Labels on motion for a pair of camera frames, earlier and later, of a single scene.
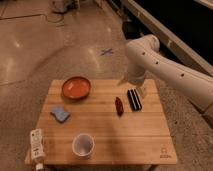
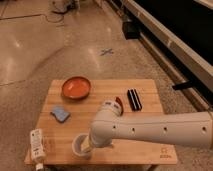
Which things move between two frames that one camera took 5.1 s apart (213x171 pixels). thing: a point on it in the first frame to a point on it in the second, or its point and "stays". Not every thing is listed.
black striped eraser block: (134, 99) stays
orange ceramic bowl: (76, 87) stays
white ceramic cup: (83, 145) stays
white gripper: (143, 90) to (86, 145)
